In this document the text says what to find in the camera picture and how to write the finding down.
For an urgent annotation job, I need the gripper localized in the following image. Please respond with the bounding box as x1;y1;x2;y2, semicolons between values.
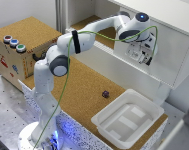
124;39;155;65

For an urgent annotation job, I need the white sliding door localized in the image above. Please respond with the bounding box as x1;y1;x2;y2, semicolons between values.
113;22;189;90

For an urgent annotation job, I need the white cabinet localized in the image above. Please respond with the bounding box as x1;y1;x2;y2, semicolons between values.
64;0;189;107

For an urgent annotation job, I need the purple block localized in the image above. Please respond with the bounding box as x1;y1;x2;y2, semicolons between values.
101;90;110;99

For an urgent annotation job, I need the white plastic box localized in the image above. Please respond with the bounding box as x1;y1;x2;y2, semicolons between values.
90;88;165;150

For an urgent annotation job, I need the wooden drawer box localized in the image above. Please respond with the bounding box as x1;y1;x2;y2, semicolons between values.
0;15;64;91

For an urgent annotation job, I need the green button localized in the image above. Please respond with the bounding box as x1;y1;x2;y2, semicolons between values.
15;43;27;54

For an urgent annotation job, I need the blue button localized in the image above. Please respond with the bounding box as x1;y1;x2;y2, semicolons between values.
9;38;20;49

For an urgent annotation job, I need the red button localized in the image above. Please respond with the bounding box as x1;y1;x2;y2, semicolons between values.
2;34;13;45

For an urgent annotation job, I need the black door handle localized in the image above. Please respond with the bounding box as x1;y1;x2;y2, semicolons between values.
145;56;154;67

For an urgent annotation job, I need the green cable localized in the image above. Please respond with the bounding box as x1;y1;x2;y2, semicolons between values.
32;25;160;150

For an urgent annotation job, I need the black drawer handle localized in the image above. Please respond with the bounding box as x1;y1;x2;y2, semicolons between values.
31;52;45;63

